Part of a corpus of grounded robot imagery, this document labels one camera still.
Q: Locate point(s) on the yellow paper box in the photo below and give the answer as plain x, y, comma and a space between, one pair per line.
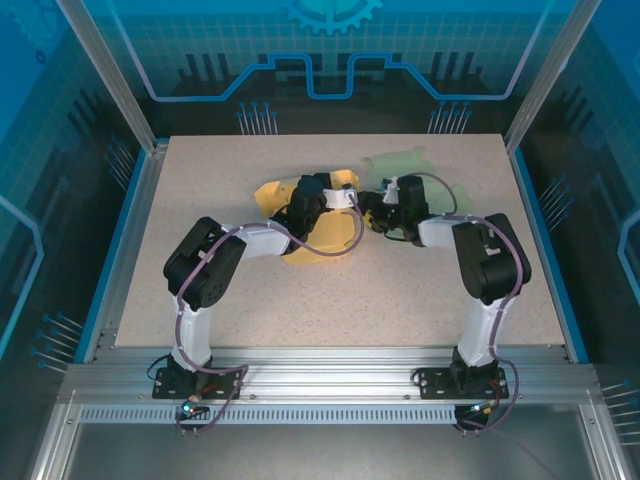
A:
327, 232

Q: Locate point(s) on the green paper box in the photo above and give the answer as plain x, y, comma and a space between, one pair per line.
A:
400, 160

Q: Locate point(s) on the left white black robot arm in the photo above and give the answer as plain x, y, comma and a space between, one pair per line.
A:
197, 330

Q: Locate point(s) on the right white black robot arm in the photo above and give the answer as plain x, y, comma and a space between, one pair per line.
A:
477, 330

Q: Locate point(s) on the blue table edge strip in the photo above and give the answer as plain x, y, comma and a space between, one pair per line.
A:
125, 225
529, 200

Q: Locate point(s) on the grey metal bottom plate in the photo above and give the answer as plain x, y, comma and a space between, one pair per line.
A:
325, 455

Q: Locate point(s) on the wide aluminium frame rail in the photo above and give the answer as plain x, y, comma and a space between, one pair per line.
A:
325, 375

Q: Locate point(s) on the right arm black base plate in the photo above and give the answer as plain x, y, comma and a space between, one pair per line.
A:
435, 385

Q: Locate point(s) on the aluminium corner post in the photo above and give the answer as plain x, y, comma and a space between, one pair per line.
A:
111, 75
550, 75

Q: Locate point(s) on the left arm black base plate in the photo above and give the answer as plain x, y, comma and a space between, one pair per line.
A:
165, 387

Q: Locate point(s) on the narrow aluminium frame rail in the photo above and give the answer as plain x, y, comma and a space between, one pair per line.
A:
602, 445
55, 445

